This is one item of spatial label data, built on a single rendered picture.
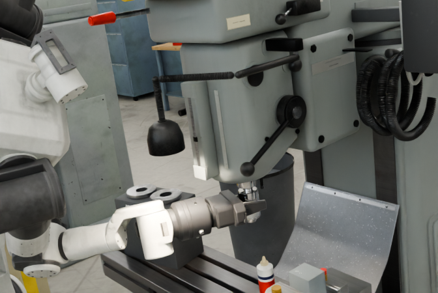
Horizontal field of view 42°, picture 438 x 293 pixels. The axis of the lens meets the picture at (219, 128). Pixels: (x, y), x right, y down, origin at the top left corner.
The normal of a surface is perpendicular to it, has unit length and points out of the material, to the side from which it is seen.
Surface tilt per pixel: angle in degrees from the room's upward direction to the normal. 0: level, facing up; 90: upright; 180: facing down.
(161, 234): 72
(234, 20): 90
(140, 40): 90
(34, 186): 46
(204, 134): 90
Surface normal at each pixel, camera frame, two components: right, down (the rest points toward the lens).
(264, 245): -0.06, 0.34
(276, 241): 0.38, 0.27
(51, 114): 0.66, -0.48
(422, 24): -0.75, 0.28
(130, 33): 0.65, 0.12
